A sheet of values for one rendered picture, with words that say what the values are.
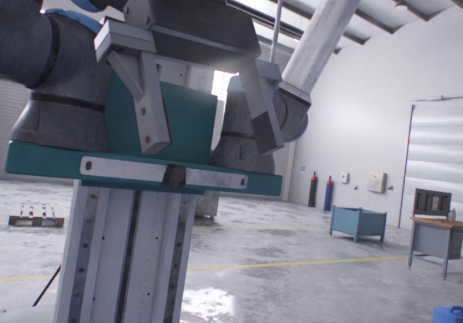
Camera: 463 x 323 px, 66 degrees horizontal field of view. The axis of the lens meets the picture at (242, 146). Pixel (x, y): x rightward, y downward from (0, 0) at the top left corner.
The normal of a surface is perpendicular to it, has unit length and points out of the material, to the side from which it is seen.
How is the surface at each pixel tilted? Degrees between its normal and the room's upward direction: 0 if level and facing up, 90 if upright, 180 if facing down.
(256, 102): 97
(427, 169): 90
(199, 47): 155
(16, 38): 96
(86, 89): 90
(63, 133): 70
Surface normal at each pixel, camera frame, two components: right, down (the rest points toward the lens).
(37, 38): 0.86, -0.05
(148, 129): -0.73, -0.02
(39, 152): 0.55, 0.04
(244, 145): 0.01, -0.39
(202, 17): 0.64, -0.35
